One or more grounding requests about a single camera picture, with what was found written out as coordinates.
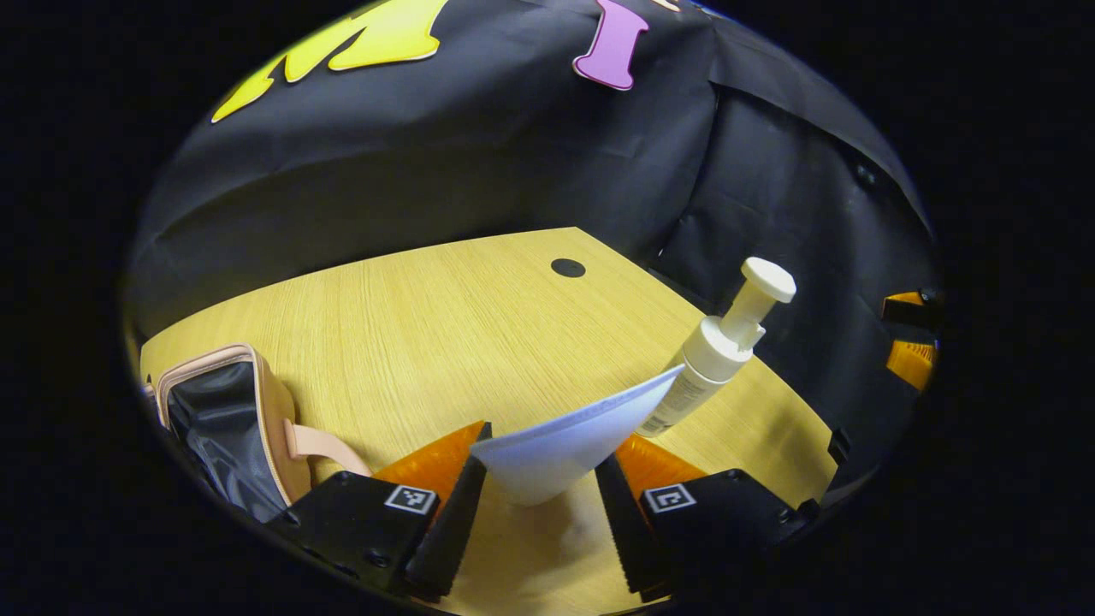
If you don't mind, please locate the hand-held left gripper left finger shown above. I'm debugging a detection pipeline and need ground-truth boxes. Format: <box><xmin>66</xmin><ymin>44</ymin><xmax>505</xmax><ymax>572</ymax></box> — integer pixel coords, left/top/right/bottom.
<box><xmin>268</xmin><ymin>420</ymin><xmax>494</xmax><ymax>600</ymax></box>

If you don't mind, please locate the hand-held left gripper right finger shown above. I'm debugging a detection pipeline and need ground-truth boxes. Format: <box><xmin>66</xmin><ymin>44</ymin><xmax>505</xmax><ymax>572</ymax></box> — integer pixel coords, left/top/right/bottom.
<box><xmin>595</xmin><ymin>433</ymin><xmax>822</xmax><ymax>604</ymax></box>

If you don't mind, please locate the white squeeze tube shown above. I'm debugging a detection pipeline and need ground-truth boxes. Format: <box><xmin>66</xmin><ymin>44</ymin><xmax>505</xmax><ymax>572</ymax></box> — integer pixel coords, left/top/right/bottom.
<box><xmin>469</xmin><ymin>364</ymin><xmax>687</xmax><ymax>507</ymax></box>

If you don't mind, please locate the white pump bottle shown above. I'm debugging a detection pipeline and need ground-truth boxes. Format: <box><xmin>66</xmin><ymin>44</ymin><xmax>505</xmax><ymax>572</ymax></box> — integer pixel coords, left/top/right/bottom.
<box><xmin>635</xmin><ymin>257</ymin><xmax>797</xmax><ymax>439</ymax></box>

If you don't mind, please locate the pink suitcase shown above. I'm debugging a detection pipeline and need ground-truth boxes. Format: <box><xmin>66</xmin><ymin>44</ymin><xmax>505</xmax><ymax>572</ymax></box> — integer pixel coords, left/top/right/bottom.
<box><xmin>141</xmin><ymin>344</ymin><xmax>374</xmax><ymax>524</ymax></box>

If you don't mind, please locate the black backdrop cloth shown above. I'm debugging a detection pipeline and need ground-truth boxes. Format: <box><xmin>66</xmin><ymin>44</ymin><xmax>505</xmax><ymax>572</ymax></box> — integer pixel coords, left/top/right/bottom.
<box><xmin>124</xmin><ymin>0</ymin><xmax>938</xmax><ymax>480</ymax></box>

